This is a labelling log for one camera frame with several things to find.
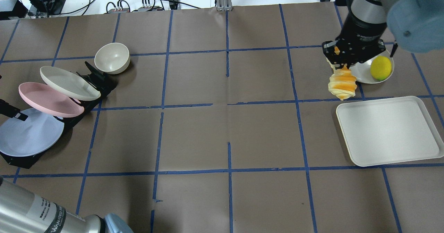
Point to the black dish rack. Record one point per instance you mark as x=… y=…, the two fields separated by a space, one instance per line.
x=12 y=77

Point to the cream plate in rack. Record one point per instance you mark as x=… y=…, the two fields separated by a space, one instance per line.
x=69 y=84

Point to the pink plate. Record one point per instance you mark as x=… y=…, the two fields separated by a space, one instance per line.
x=47 y=100

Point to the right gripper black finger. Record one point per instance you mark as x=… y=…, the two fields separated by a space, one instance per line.
x=334 y=61

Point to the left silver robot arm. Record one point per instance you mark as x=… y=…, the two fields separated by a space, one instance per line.
x=23 y=211

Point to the blue plate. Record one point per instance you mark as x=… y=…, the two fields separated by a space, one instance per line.
x=34 y=135

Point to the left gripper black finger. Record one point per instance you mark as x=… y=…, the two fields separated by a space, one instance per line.
x=11 y=111

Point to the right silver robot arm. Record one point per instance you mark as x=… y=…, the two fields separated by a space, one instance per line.
x=417 y=26

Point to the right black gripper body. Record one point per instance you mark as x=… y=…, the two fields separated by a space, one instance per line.
x=364 y=31

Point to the cream rectangular tray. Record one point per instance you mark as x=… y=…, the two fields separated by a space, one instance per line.
x=387 y=131

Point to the yellow lemon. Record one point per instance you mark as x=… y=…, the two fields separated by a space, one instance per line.
x=381 y=68

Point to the cream plate under lemon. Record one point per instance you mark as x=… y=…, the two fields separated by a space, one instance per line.
x=362 y=71

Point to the cream bowl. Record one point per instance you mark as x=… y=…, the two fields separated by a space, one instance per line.
x=113 y=58

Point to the yellow orange bread roll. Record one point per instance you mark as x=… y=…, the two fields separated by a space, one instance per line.
x=342 y=83

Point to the black device on stand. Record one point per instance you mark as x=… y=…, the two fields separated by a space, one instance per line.
x=15 y=9

